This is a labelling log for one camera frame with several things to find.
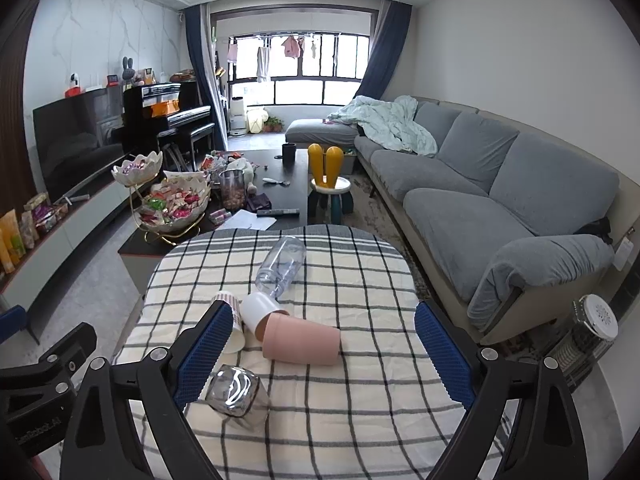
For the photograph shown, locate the striped paper cup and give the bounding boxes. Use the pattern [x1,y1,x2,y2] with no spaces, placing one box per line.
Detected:
[210,290,247,354]

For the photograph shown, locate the black television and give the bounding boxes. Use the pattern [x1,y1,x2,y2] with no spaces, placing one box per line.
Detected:
[32,87,127,202]

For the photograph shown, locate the yellow rabbit ear stool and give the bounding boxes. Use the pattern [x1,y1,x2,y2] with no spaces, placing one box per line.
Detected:
[305,143,354,226]

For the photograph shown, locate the white cup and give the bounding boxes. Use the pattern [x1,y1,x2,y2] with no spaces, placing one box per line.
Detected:
[240,292,290,345]

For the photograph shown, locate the row of snack packets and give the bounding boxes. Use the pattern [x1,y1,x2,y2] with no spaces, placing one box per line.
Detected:
[0,192,69,276]

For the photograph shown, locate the clear glass cup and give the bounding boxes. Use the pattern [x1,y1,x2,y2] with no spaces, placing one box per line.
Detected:
[203,364,271,430]

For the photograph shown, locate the patterned rug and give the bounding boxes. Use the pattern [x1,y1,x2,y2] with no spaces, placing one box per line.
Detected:
[344,175,432,306]

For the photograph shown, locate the black piano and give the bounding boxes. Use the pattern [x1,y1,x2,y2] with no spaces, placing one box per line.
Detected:
[122,80,217,162]

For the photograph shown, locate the blue grey curtain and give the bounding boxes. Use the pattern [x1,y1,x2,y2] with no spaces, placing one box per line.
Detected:
[182,3,227,152]
[354,0,414,102]

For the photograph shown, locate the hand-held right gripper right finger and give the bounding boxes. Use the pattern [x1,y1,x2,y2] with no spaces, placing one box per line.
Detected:
[414,301,589,480]

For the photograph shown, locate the white electric heater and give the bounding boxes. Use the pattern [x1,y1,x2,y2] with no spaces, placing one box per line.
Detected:
[544,293,619,392]

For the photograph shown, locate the light green blanket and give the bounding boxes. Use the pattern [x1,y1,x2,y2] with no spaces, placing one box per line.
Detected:
[326,94,439,157]

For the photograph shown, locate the dark coffee table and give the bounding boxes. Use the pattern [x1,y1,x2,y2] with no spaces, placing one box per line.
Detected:
[117,147,312,262]

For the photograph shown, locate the grey television cabinet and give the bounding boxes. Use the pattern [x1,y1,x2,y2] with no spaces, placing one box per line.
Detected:
[0,175,137,332]

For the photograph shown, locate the tiered snack bowl stand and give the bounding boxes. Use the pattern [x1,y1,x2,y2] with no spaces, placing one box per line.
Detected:
[110,148,214,249]

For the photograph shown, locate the white paper sheet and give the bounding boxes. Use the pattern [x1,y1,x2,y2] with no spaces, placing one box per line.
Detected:
[226,208,277,231]

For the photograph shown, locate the glass jar of nuts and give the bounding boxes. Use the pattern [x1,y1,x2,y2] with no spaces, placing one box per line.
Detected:
[218,168,247,211]

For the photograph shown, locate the pink cup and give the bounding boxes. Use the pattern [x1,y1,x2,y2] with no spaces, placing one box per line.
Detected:
[263,312,342,366]

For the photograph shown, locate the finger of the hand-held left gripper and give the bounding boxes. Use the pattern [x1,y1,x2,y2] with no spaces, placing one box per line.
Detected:
[29,322,98,397]

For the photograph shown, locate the white air purifier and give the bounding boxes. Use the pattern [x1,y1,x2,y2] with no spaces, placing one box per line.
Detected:
[228,95,249,136]

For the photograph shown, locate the checked tablecloth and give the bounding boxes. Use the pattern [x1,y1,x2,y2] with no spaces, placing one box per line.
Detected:
[111,224,516,480]

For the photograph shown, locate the black piano bench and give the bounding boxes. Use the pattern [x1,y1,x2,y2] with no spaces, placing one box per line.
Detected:
[157,122,217,172]

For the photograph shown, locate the clear plastic bottle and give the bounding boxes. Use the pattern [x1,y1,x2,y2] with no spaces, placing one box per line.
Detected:
[254,235,307,306]

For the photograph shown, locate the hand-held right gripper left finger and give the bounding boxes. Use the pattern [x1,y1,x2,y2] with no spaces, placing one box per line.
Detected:
[59,301,236,480]

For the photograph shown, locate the grey sofa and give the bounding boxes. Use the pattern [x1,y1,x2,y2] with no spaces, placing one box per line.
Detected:
[285,95,622,347]

